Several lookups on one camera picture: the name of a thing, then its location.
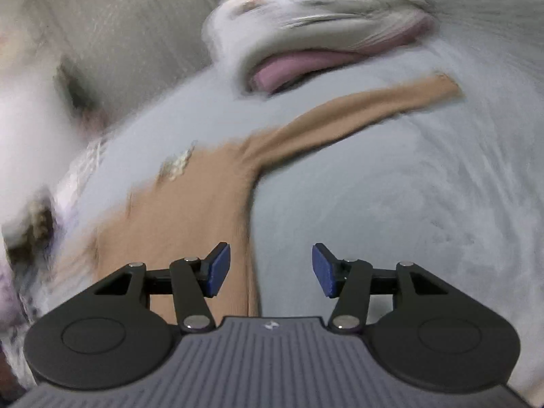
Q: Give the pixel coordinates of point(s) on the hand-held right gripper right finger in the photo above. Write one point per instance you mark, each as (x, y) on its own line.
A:
(325, 270)

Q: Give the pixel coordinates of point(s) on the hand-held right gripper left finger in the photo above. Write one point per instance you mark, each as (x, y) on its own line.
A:
(219, 270)

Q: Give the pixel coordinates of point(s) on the tan knit sweater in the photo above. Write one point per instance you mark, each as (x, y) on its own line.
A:
(191, 212)

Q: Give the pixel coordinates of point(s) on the grey bed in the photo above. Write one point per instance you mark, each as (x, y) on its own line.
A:
(382, 199)

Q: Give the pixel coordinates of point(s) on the dark brown patched garment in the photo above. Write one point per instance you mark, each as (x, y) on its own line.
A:
(32, 225)

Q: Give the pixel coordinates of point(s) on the pink blanket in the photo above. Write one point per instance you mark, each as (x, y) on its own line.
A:
(297, 66)

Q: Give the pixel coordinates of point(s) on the folded grey quilt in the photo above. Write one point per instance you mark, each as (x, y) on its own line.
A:
(318, 38)

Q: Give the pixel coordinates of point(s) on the dark hanging cloth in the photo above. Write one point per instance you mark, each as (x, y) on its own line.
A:
(72, 85)

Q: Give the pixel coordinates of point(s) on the grey star-print curtain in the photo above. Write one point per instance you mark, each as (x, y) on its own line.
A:
(127, 29)

